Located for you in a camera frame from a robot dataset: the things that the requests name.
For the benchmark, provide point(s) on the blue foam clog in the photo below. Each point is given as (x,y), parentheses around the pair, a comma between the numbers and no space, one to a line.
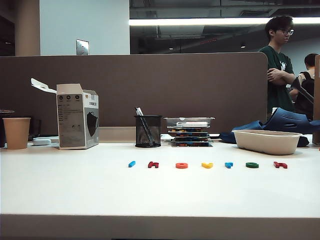
(290,121)

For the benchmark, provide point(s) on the blue letter r magnet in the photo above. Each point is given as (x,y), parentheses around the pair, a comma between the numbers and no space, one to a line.
(228,164)

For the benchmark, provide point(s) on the brown paper cup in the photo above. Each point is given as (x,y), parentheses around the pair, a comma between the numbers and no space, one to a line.
(16,132)

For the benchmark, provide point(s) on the red letter h magnet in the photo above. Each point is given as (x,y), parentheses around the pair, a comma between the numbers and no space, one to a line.
(280,164)
(153,164)

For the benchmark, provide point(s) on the flat magnet letter case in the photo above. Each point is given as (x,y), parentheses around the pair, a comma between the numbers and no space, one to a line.
(191,134)
(191,139)
(188,130)
(191,144)

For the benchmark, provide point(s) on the metal wall plate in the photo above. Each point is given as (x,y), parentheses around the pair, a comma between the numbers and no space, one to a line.
(82,47)

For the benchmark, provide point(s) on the black mesh pen holder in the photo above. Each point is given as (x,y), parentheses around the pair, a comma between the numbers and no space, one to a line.
(148,132)

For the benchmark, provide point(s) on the open face mask box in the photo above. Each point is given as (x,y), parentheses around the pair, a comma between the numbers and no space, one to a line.
(75,120)

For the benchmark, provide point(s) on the beige oval tray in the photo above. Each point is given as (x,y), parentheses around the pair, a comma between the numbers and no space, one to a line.
(266,141)

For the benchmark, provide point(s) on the person with black backpack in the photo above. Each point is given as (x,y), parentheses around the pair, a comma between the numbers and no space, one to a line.
(310,65)

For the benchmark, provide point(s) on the person in green shirt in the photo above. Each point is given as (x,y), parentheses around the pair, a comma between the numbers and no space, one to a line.
(278,75)

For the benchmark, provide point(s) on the blue letter l magnet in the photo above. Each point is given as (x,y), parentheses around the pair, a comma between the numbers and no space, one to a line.
(131,163)

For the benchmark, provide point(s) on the small white device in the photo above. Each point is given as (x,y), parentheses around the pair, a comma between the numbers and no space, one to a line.
(41,141)

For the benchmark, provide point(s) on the brown desk partition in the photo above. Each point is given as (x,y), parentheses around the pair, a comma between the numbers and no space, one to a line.
(150,87)

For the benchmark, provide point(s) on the navy blue cloth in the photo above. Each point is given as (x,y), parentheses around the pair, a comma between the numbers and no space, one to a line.
(246,132)

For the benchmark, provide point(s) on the orange letter o magnet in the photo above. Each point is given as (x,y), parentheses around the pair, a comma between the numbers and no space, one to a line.
(181,165)

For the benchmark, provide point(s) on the stacked clear magnet cases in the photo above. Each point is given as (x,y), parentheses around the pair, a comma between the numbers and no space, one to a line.
(188,122)

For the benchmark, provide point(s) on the yellow letter v magnet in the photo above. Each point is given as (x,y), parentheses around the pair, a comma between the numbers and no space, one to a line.
(207,165)

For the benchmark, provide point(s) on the pen in holder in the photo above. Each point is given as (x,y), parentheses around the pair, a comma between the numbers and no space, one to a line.
(138,111)

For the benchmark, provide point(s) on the ceiling light strip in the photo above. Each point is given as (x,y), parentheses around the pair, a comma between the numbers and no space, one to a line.
(197,21)

